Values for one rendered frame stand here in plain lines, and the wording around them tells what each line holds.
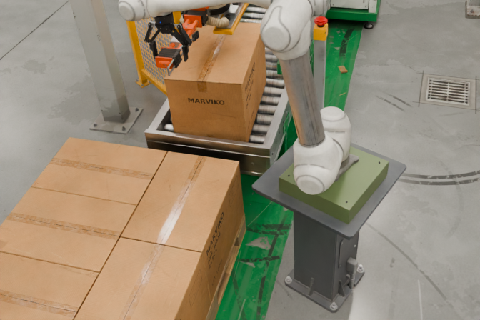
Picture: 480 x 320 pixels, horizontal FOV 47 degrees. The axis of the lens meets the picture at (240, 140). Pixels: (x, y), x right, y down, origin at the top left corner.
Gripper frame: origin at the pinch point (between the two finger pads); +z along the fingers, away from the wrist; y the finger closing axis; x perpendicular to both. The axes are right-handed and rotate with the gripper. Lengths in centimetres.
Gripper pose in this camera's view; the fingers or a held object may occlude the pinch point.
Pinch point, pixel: (170, 56)
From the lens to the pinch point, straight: 232.6
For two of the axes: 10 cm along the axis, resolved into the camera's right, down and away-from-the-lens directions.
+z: 0.7, 7.6, 6.5
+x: -2.7, 6.4, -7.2
